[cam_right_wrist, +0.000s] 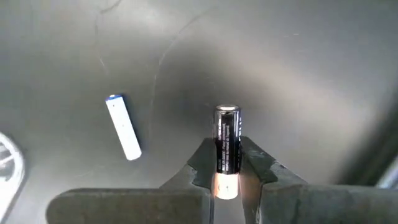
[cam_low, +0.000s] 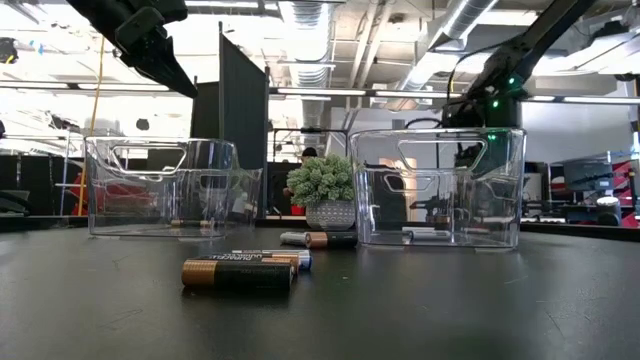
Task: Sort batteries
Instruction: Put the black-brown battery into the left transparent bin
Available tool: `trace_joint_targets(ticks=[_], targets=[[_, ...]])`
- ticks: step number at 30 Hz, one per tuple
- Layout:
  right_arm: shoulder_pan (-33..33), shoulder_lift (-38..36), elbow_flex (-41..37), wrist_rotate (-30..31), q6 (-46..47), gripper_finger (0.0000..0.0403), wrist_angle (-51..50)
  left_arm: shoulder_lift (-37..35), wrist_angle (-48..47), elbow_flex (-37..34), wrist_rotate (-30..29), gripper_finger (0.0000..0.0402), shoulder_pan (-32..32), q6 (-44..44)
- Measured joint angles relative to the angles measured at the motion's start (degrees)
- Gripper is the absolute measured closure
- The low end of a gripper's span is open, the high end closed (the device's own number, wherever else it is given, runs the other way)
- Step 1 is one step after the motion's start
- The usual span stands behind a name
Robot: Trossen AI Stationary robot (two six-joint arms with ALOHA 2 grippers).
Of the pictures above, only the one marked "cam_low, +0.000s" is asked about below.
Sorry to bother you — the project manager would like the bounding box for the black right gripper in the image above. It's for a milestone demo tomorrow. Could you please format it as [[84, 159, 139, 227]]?
[[442, 97, 524, 226]]

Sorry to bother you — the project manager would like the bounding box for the long ceiling light tube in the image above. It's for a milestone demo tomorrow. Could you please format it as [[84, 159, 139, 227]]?
[[184, 0, 261, 9], [374, 90, 464, 100], [276, 88, 368, 97]]

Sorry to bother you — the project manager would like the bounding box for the black red toolbox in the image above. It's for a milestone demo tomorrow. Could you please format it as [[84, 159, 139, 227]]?
[[69, 172, 156, 217]]

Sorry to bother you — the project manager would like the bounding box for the corrugated silver ceiling duct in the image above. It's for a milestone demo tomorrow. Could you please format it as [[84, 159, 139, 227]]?
[[289, 0, 332, 156]]

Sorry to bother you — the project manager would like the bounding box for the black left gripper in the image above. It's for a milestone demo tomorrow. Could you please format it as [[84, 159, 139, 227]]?
[[69, 0, 199, 99]]

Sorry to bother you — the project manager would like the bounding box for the black computer monitor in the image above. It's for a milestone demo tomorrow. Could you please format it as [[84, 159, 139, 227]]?
[[563, 158, 615, 192]]

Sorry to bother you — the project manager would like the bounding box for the smooth silver ceiling duct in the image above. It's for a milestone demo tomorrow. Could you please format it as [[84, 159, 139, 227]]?
[[399, 0, 501, 92]]

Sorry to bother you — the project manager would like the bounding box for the clear plastic bin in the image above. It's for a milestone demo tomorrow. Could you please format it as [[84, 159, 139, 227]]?
[[83, 136, 264, 239], [348, 127, 527, 250]]

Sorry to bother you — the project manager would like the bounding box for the green succulent in grey pot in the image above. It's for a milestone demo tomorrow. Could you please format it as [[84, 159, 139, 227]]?
[[286, 153, 357, 232]]

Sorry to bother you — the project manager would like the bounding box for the metal rack frame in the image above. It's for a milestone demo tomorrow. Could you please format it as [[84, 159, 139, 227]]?
[[53, 128, 110, 217]]

